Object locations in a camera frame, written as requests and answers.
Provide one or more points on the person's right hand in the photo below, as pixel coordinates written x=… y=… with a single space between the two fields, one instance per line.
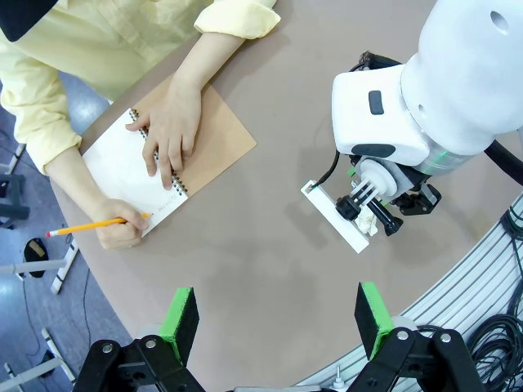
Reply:
x=118 y=228

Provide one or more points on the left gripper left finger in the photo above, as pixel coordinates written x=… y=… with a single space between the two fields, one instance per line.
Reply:
x=181 y=322

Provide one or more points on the dark grey stool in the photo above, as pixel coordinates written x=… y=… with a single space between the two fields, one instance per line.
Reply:
x=14 y=210

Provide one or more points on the yellow pencil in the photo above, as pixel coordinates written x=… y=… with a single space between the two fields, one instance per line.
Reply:
x=81 y=227

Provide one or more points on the person's left hand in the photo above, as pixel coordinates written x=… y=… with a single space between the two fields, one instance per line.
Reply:
x=175 y=122

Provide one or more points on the black slipper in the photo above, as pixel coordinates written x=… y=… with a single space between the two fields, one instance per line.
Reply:
x=37 y=257

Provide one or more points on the spiral notebook with brown cover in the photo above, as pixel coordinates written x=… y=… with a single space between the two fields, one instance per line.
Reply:
x=220 y=139

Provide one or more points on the person's right forearm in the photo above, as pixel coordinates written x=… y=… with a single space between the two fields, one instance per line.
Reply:
x=73 y=175

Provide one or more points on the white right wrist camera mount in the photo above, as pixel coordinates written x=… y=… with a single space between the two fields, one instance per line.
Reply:
x=339 y=220

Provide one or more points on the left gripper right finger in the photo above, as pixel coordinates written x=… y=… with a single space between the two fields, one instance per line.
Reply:
x=374 y=322

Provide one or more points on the white paper ball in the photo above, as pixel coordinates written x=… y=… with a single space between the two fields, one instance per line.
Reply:
x=365 y=222

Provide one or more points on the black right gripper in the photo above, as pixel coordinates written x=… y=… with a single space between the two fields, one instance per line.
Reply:
x=413 y=179

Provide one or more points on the person in yellow shirt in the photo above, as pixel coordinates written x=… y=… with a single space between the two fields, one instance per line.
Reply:
x=102 y=36

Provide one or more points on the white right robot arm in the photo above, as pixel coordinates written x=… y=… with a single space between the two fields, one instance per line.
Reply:
x=461 y=81

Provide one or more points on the person's left forearm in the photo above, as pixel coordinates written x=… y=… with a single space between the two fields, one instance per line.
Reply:
x=204 y=61

